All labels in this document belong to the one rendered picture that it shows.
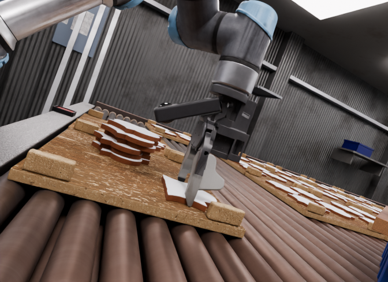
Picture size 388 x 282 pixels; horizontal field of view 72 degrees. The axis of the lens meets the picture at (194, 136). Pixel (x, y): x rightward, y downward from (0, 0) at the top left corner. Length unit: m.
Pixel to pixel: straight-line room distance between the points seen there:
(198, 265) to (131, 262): 0.09
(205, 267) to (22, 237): 0.19
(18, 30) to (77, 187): 0.49
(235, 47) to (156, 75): 3.68
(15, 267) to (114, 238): 0.11
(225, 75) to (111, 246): 0.31
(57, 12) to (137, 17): 3.41
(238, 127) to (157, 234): 0.23
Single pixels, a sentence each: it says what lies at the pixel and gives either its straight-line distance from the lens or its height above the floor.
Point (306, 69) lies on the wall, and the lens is 5.45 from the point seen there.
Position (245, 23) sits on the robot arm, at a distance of 0.49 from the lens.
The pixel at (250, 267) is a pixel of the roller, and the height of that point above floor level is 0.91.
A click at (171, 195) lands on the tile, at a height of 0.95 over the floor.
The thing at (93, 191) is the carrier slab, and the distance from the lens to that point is 0.40.
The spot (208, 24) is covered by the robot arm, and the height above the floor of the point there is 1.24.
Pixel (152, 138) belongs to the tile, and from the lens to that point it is 0.61.
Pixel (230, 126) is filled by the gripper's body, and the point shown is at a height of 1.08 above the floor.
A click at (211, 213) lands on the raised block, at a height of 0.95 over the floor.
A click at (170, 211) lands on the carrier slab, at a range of 0.42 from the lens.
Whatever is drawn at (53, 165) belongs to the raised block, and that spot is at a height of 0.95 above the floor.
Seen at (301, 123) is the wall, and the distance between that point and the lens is 5.50.
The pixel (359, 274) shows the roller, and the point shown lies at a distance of 0.63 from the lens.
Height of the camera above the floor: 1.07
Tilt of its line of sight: 3 degrees down
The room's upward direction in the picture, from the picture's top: 21 degrees clockwise
